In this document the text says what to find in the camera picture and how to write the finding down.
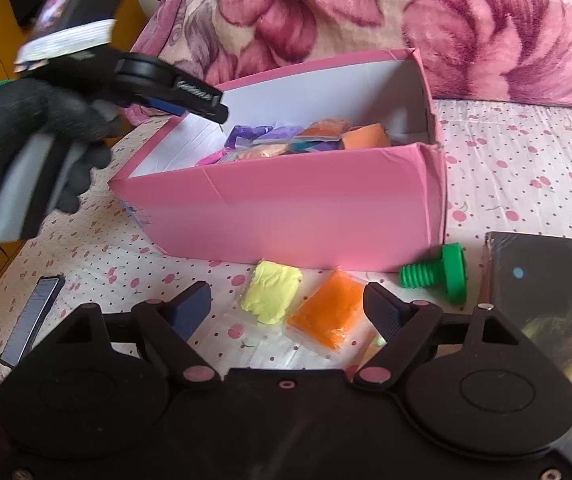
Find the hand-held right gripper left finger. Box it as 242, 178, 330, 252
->
58, 280, 222, 391

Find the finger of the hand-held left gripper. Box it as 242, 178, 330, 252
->
115, 53, 229, 124

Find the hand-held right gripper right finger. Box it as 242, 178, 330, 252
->
353, 282, 512, 391

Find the orange clay packet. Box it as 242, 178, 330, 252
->
288, 267, 367, 354

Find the yellow clay packet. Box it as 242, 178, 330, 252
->
239, 258, 303, 326

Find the pile of colourful clay packets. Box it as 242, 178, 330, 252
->
197, 117, 393, 167

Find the pink cardboard box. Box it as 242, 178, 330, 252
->
108, 47, 449, 274

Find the person's left hand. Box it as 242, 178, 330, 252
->
0, 76, 128, 219

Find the green plastic bolt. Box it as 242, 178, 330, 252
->
399, 242, 468, 305

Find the black smartphone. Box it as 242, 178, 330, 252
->
0, 274, 66, 367

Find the dark book with face cover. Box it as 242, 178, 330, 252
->
482, 231, 572, 477

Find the pink floral blanket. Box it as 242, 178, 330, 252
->
125, 0, 572, 128

